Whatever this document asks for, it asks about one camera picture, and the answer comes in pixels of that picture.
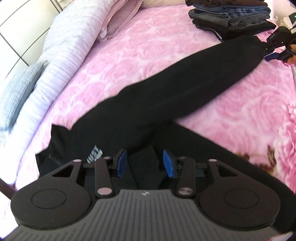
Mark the white wardrobe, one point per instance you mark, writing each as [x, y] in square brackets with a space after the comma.
[24, 26]

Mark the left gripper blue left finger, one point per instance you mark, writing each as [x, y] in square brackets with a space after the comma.
[107, 168]

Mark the black zip fleece jacket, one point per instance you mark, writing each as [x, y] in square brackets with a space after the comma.
[141, 119]

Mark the striped lilac duvet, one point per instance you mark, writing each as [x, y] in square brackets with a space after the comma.
[71, 36]

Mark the grey knitted pillow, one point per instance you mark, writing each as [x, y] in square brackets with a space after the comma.
[16, 90]

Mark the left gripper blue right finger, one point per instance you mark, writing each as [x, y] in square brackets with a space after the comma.
[183, 169]

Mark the stack of folded clothes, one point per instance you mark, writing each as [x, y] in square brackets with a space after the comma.
[231, 19]

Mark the pink rose bed blanket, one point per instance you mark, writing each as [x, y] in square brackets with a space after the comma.
[255, 119]

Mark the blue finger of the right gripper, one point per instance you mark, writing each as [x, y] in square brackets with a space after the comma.
[272, 56]

